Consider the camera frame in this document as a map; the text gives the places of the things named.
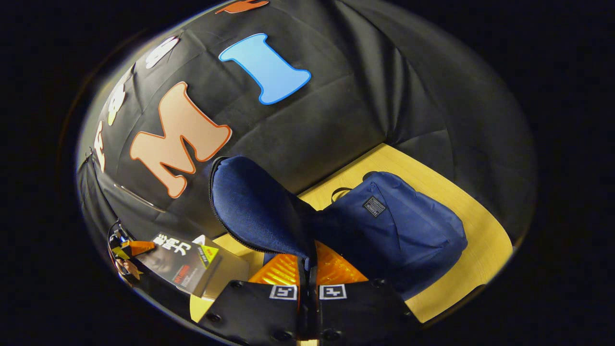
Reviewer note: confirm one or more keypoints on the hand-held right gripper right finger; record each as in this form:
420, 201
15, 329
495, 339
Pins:
360, 312

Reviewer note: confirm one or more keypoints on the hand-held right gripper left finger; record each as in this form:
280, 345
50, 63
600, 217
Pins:
254, 312

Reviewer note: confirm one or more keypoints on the black backdrop cloth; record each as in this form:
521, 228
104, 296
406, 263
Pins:
336, 120

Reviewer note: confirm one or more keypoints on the dark cover book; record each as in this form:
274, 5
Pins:
178, 264

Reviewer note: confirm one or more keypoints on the blue fabric schoolbag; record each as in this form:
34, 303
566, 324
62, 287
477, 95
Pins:
399, 230

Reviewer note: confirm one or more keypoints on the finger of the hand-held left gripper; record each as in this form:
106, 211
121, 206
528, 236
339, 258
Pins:
139, 247

